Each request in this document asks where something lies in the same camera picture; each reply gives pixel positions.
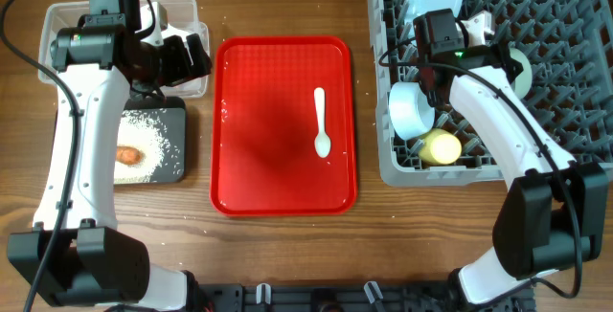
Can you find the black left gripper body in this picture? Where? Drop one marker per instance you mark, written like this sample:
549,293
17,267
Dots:
170,65

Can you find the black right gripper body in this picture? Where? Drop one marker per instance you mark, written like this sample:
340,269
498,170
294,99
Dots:
497,53

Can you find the green bowl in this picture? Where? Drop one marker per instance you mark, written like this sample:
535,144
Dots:
523,82

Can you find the pile of white rice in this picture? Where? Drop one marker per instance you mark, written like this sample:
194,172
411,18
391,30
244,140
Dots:
148,159

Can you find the orange carrot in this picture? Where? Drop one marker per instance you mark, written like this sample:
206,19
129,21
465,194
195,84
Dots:
128,155

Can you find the small light blue bowl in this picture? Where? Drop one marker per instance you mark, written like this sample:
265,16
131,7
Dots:
410,113

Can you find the yellow plastic cup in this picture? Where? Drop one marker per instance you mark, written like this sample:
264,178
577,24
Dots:
440,147

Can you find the white plastic spoon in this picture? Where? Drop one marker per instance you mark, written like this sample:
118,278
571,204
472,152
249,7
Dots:
322,141

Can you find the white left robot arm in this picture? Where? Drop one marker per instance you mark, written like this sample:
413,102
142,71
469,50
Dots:
74,255

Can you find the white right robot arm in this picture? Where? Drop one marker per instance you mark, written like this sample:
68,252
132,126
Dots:
553,216

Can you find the black waste tray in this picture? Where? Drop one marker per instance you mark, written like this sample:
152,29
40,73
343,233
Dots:
167,130

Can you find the clear plastic waste bin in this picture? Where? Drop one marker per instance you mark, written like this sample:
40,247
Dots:
179,17

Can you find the grey dishwasher rack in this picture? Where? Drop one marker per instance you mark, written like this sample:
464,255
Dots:
569,45

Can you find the red plastic tray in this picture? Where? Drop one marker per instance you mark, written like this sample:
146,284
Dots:
263,158

